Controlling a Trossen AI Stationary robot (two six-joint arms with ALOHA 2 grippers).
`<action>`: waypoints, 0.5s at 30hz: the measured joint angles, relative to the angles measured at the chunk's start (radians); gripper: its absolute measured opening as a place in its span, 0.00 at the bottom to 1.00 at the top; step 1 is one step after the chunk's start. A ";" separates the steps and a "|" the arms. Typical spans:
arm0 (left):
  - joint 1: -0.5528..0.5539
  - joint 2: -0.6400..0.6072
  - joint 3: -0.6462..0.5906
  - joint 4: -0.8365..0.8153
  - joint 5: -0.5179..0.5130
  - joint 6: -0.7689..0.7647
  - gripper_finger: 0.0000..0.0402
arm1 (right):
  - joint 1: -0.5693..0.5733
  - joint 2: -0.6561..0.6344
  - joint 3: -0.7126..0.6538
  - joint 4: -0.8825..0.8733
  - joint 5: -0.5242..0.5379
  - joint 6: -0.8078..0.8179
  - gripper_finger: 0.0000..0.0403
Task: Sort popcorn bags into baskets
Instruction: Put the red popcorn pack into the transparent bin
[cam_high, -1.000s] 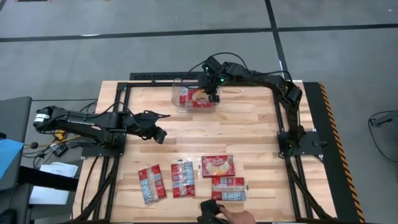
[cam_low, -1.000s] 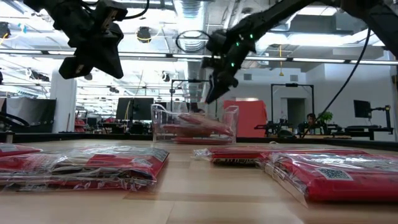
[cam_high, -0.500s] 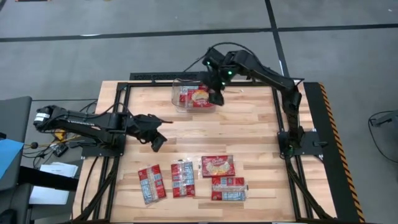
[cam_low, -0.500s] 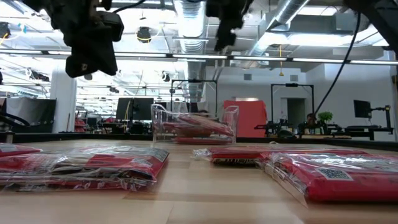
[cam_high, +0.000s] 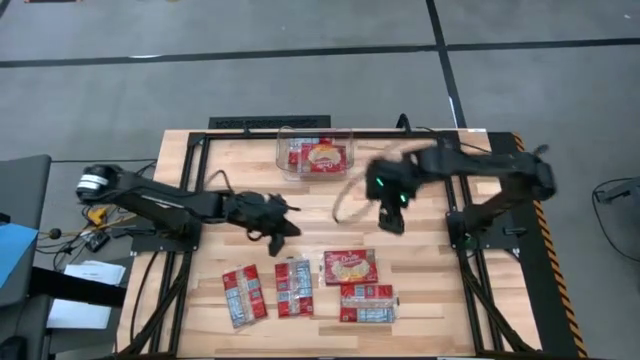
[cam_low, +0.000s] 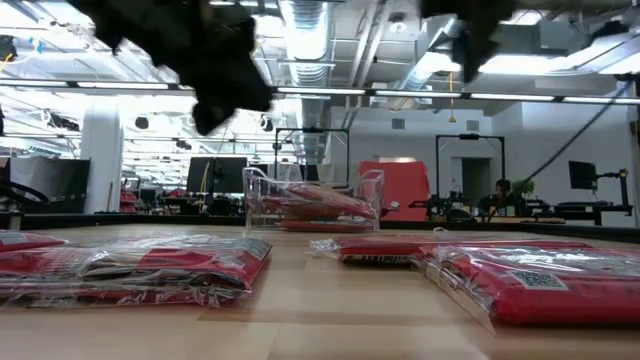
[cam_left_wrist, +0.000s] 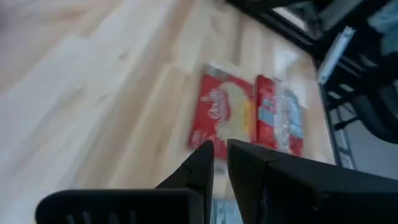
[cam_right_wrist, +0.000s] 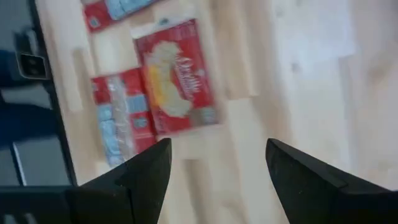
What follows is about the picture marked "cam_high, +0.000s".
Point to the black strip with hazard stripes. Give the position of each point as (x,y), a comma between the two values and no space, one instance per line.
(542,280)

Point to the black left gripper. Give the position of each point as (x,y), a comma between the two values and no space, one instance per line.
(255,210)

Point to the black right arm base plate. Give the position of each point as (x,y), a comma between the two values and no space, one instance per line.
(502,231)

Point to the red popcorn bag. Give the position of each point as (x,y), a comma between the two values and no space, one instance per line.
(295,151)
(368,303)
(244,296)
(294,289)
(324,159)
(350,266)

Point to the black bar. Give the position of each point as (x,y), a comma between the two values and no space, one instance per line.
(75,287)

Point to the grey stand leg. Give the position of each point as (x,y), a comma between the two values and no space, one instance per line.
(622,190)

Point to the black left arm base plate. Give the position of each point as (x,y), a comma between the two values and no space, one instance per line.
(145,242)

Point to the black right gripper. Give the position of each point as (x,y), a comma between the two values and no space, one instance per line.
(392,180)

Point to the black power adapter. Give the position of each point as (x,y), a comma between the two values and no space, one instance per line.
(97,241)

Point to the black round knob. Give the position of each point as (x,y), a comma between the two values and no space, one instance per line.
(55,233)

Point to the blue panel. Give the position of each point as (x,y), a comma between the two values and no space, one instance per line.
(12,250)

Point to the white paper sheets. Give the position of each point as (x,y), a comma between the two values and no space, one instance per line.
(95,272)

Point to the black metal table frame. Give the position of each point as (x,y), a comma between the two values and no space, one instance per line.
(452,200)

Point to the grey cabinet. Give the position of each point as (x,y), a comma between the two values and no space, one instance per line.
(22,190)

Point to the black floor vent grille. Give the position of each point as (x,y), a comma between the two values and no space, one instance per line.
(270,122)

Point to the clear plastic bin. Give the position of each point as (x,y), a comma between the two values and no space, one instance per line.
(282,170)

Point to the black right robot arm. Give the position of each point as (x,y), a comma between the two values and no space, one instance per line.
(480,162)

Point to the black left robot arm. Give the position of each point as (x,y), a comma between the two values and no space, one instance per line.
(150,195)

